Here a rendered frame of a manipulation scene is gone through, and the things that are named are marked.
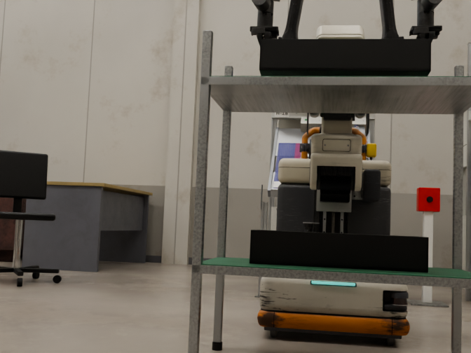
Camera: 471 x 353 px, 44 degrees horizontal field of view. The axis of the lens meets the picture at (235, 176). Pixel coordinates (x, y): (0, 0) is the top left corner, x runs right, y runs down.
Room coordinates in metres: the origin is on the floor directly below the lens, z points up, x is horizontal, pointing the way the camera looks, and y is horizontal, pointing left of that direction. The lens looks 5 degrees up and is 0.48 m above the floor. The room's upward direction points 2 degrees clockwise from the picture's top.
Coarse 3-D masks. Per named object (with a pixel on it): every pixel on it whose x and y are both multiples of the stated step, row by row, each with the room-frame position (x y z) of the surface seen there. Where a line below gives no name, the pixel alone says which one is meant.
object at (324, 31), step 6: (318, 30) 2.55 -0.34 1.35; (324, 30) 2.53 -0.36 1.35; (330, 30) 2.53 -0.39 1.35; (336, 30) 2.52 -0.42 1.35; (342, 30) 2.52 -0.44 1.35; (348, 30) 2.52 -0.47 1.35; (354, 30) 2.51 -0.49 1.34; (360, 30) 2.52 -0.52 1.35; (318, 36) 2.51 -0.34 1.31; (324, 36) 2.49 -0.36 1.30; (330, 36) 2.49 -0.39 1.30; (336, 36) 2.48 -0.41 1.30; (342, 36) 2.48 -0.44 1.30; (348, 36) 2.48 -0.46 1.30; (354, 36) 2.47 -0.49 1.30; (360, 36) 2.47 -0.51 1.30
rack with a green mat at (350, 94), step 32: (224, 96) 2.02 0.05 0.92; (256, 96) 2.00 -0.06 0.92; (288, 96) 1.98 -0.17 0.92; (320, 96) 1.96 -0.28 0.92; (352, 96) 1.94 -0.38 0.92; (384, 96) 1.92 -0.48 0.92; (416, 96) 1.90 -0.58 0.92; (448, 96) 1.88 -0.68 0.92; (224, 128) 2.27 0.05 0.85; (224, 160) 2.27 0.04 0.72; (224, 192) 2.27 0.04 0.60; (224, 224) 2.27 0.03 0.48; (192, 256) 1.86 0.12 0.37; (224, 256) 2.28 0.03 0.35; (192, 288) 1.86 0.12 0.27; (192, 320) 1.86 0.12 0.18; (192, 352) 1.86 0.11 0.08
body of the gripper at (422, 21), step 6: (420, 12) 1.99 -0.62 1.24; (432, 12) 1.99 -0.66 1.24; (420, 18) 1.99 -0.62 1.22; (426, 18) 1.98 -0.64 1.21; (432, 18) 1.99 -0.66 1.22; (420, 24) 1.99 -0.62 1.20; (426, 24) 1.98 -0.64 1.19; (432, 24) 1.99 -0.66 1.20; (432, 30) 1.99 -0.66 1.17; (438, 30) 2.00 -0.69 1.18
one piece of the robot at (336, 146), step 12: (324, 120) 2.59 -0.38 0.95; (336, 120) 2.58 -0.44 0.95; (324, 132) 2.59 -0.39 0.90; (336, 132) 2.58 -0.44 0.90; (348, 132) 2.58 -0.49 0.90; (312, 144) 2.58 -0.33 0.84; (324, 144) 2.57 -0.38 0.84; (336, 144) 2.56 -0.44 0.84; (348, 144) 2.55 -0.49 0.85; (360, 144) 2.55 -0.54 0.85; (312, 156) 2.53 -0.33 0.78; (324, 156) 2.52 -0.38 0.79; (336, 156) 2.52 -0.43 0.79; (348, 156) 2.51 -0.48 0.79; (360, 156) 2.51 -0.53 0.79; (312, 168) 2.54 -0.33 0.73; (360, 168) 2.51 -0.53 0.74; (312, 180) 2.55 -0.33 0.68; (360, 180) 2.52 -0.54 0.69
